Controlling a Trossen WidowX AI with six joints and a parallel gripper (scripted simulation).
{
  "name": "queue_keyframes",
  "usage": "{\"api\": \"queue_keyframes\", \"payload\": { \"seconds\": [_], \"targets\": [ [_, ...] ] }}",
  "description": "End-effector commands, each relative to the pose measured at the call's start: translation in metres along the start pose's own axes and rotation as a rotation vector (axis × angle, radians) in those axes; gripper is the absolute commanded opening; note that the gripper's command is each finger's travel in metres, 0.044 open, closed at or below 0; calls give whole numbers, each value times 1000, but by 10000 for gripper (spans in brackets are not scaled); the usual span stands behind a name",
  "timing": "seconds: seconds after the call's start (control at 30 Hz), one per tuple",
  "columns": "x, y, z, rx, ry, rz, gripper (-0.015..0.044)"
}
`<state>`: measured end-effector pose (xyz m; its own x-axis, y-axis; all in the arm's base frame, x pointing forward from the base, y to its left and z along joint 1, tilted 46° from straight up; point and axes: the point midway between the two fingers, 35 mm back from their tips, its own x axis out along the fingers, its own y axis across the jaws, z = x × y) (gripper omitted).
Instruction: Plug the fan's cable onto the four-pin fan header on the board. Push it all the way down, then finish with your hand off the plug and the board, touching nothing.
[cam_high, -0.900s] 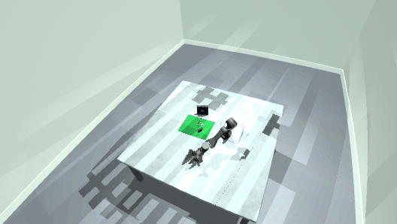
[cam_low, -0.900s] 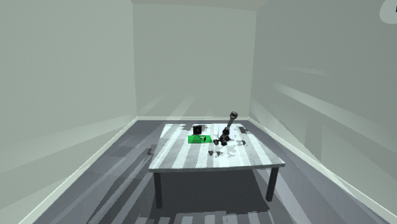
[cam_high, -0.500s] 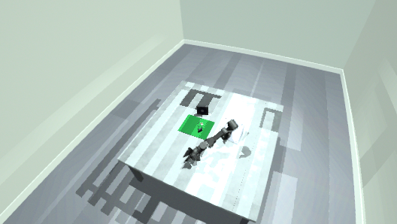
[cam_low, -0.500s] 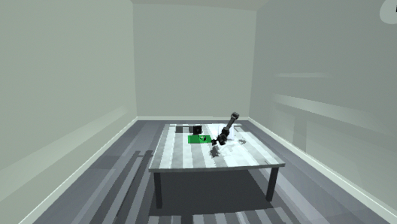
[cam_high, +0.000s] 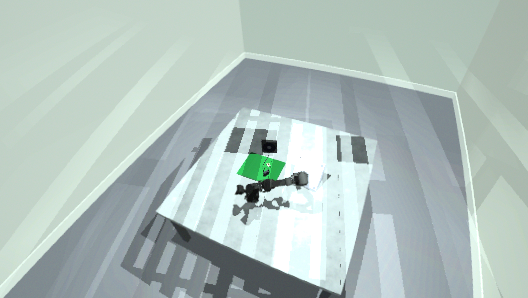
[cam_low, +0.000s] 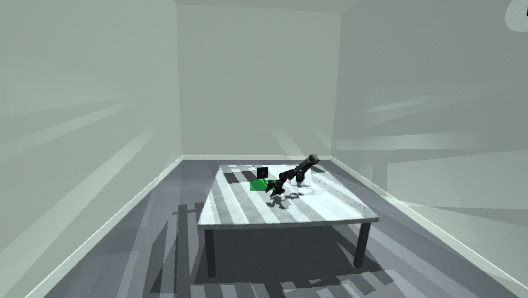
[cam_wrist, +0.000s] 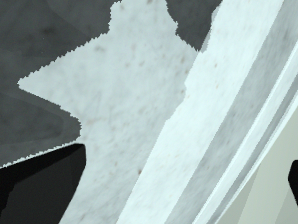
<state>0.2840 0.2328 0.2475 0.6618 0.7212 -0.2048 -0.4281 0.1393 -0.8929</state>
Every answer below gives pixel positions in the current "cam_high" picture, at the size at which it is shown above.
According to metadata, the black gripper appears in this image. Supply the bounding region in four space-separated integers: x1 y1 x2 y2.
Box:
234 184 260 198

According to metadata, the green circuit board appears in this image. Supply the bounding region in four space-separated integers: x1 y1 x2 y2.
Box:
236 152 286 181

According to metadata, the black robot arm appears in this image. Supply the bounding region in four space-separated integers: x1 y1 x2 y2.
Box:
245 171 309 203

